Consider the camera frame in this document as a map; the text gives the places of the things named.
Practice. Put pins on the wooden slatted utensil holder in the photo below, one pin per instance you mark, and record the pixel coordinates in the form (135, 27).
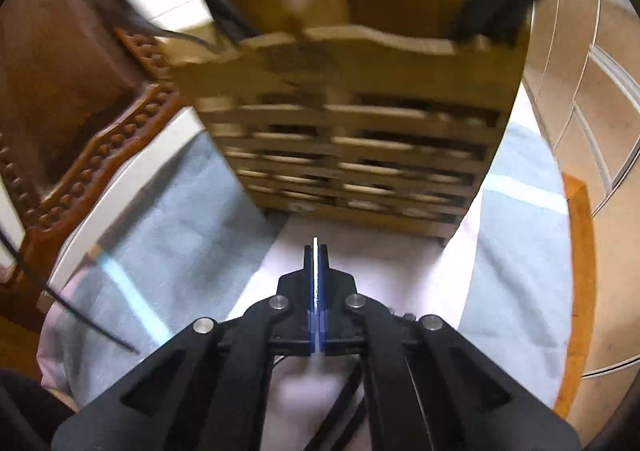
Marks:
(350, 81)

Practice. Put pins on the wooden table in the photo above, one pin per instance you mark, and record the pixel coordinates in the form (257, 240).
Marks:
(580, 281)

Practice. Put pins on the beige kitchen cabinets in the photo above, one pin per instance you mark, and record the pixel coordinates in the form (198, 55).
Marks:
(590, 96)

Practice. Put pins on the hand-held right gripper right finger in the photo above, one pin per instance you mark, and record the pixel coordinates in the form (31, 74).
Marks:
(323, 281)

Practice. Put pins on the grey cloth blue stripe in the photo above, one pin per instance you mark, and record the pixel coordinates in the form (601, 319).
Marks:
(175, 241)
(520, 256)

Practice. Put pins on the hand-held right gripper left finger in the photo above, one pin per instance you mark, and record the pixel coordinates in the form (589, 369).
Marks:
(310, 281)

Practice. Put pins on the silver metal fork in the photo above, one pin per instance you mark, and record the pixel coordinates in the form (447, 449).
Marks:
(315, 251)

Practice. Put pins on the brown carved wooden chair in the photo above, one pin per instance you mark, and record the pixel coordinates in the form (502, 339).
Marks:
(75, 81)

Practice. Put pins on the pink cloth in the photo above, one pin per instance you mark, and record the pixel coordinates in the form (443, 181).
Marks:
(390, 271)

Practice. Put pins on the bundle of black chopsticks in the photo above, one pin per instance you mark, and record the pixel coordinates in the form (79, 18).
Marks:
(342, 396)

